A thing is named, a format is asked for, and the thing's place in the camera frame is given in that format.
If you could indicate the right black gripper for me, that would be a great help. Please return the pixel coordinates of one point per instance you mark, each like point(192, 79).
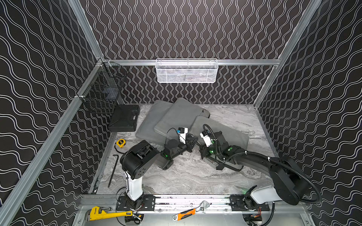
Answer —
point(205, 149)

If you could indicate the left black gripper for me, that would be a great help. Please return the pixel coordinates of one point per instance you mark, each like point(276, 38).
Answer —
point(188, 143)

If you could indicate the grey laptop bag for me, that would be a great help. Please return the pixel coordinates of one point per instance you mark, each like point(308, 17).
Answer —
point(232, 136)
point(156, 113)
point(182, 113)

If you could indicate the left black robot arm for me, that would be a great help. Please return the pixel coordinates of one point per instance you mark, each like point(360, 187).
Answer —
point(143, 155)

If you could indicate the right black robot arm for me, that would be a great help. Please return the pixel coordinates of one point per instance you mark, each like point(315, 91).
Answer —
point(290, 184)

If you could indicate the yellow tape measure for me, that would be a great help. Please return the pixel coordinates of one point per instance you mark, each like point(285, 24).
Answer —
point(121, 143)

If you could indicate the black hex key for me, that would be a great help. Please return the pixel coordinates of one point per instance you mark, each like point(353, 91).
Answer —
point(113, 171)

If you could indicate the orange adjustable wrench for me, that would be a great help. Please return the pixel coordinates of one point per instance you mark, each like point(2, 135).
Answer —
point(201, 208)

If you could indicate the black plastic tool case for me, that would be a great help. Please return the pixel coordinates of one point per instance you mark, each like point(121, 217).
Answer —
point(124, 118)

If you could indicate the yellow pipe wrench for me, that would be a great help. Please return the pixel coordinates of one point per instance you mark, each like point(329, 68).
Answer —
point(98, 213)

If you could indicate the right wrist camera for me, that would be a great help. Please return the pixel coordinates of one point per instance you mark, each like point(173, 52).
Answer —
point(206, 138)

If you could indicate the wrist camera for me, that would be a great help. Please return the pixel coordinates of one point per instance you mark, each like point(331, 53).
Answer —
point(206, 138)
point(182, 133)

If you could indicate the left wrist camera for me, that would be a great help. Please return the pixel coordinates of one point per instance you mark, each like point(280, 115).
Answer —
point(182, 133)

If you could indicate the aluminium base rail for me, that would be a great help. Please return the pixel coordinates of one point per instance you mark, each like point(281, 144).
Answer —
point(198, 203)

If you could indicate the white wire mesh basket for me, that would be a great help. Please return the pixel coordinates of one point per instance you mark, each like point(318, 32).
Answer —
point(184, 70)

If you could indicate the black wire basket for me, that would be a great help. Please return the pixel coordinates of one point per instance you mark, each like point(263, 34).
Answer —
point(103, 93)

